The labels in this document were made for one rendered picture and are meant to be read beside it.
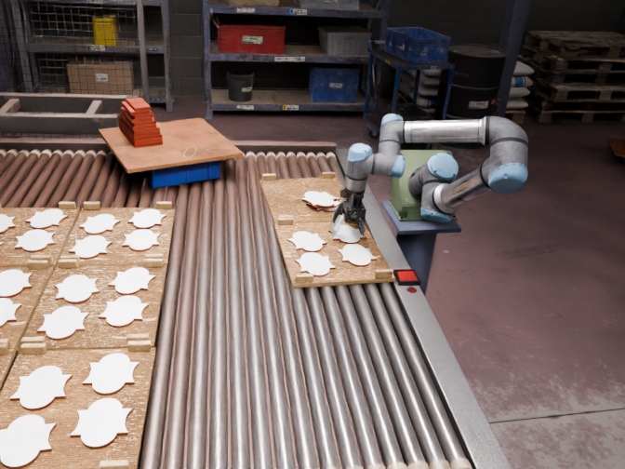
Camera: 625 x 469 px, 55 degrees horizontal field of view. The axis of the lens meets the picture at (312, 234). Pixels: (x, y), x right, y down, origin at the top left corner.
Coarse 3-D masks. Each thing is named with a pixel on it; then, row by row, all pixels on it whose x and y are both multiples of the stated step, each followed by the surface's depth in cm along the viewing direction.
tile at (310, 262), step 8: (304, 256) 206; (312, 256) 206; (320, 256) 207; (328, 256) 207; (304, 264) 201; (312, 264) 202; (320, 264) 202; (328, 264) 202; (304, 272) 198; (312, 272) 198; (320, 272) 198; (328, 272) 199
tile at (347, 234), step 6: (342, 228) 225; (348, 228) 225; (336, 234) 220; (342, 234) 220; (348, 234) 220; (354, 234) 221; (360, 234) 221; (342, 240) 216; (348, 240) 216; (354, 240) 216
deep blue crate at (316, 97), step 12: (312, 72) 635; (324, 72) 623; (336, 72) 626; (348, 72) 627; (312, 84) 633; (324, 84) 631; (336, 84) 632; (348, 84) 634; (312, 96) 635; (324, 96) 637; (336, 96) 639; (348, 96) 640
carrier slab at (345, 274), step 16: (304, 224) 228; (320, 224) 229; (352, 224) 230; (336, 240) 219; (368, 240) 220; (288, 256) 207; (336, 256) 209; (288, 272) 198; (336, 272) 200; (352, 272) 201; (368, 272) 201
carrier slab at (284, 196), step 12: (276, 180) 262; (288, 180) 263; (300, 180) 264; (312, 180) 265; (324, 180) 266; (336, 180) 266; (264, 192) 251; (276, 192) 252; (288, 192) 252; (300, 192) 253; (336, 192) 255; (276, 204) 242; (288, 204) 242; (300, 204) 243; (276, 216) 232; (300, 216) 234; (312, 216) 234; (324, 216) 235
